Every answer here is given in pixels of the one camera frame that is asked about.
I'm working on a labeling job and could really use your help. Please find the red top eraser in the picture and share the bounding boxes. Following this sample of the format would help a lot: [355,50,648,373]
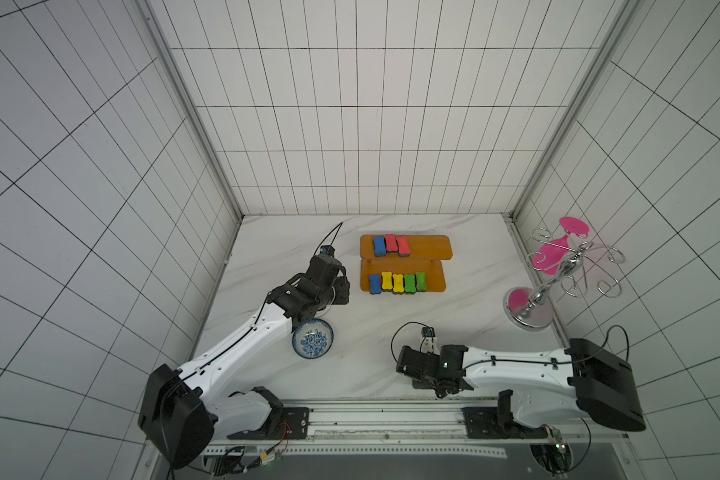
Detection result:
[396,236,412,257]
[384,234,399,253]

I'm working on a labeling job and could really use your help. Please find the orange two-tier shelf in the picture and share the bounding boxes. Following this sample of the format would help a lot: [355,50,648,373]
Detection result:
[360,235,453,293]

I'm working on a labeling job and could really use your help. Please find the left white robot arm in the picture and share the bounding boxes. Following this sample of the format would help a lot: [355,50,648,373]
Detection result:
[138,245,350,470]

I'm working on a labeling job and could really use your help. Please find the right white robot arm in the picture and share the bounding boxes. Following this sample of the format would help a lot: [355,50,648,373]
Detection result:
[396,338,646,432]

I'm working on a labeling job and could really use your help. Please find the blue bottom eraser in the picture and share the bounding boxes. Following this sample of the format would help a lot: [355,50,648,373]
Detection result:
[368,274,383,295]

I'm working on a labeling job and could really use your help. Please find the blue eraser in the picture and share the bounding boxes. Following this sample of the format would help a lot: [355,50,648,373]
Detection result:
[372,236,387,257]
[368,274,383,295]

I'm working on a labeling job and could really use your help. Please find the blue patterned bowl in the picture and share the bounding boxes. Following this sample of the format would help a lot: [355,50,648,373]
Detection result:
[292,318,334,360]

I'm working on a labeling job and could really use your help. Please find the yellow bottom eraser left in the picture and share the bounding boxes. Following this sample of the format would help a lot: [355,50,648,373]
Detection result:
[380,271,394,291]

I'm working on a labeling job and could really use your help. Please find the yellow eraser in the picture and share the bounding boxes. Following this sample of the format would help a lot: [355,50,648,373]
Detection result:
[380,271,394,291]
[392,274,405,294]

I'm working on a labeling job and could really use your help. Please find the blue top eraser left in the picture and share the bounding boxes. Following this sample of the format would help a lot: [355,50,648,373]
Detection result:
[372,236,387,257]

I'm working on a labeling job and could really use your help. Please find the yellow bottom eraser right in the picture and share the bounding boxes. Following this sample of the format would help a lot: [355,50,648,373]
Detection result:
[392,274,405,294]

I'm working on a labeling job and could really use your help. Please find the green bottom eraser left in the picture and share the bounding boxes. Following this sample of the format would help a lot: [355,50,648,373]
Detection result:
[403,274,417,294]

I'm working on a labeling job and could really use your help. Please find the green eraser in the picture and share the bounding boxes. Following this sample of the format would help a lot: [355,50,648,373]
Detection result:
[403,274,417,294]
[415,272,428,292]

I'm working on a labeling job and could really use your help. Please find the green bottom eraser right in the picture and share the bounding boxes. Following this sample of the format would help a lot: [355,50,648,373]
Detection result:
[415,272,428,292]

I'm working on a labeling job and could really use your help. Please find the chrome cup tree stand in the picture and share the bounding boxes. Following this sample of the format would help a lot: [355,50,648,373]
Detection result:
[503,225,626,331]

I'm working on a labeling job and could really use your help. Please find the pink disc middle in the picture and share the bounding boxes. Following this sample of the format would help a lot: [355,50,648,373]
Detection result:
[532,236,570,276]

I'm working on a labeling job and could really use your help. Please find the pink disc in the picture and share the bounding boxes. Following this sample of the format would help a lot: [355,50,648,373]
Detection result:
[532,236,570,276]
[559,216,590,238]

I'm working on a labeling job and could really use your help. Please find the pink disc top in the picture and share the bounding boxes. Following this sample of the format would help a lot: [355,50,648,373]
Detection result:
[559,216,590,238]

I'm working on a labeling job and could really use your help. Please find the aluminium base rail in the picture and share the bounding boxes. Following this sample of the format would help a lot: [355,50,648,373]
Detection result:
[143,398,637,480]

